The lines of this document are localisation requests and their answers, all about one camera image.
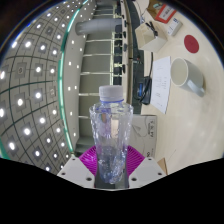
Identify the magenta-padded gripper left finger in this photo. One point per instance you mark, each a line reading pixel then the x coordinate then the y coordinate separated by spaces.
pixel 75 170

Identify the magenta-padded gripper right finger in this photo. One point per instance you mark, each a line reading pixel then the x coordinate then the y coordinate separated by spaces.
pixel 146 170

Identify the clear plastic water bottle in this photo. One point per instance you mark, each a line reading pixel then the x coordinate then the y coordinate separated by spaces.
pixel 111 133

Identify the black desktop conference unit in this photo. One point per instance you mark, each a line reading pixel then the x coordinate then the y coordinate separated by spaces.
pixel 145 90

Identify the white paper sheet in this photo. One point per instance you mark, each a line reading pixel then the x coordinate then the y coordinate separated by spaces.
pixel 160 85

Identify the white mug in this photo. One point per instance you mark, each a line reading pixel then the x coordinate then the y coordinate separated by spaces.
pixel 190 78

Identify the group of ceiling lights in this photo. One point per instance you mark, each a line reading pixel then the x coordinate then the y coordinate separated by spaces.
pixel 38 70

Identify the row of black office chairs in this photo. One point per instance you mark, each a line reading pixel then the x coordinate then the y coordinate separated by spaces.
pixel 118 50

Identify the beige divided organizer box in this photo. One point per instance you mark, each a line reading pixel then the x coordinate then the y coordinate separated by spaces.
pixel 151 41

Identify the long curved conference desk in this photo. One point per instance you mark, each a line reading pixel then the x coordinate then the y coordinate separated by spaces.
pixel 131 40

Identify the flat round red coaster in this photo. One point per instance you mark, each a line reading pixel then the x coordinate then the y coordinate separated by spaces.
pixel 191 43

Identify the small black tool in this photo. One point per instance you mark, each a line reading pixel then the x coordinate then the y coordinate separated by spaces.
pixel 151 28

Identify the red-edged open cardboard box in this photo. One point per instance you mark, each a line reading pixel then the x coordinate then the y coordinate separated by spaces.
pixel 165 13

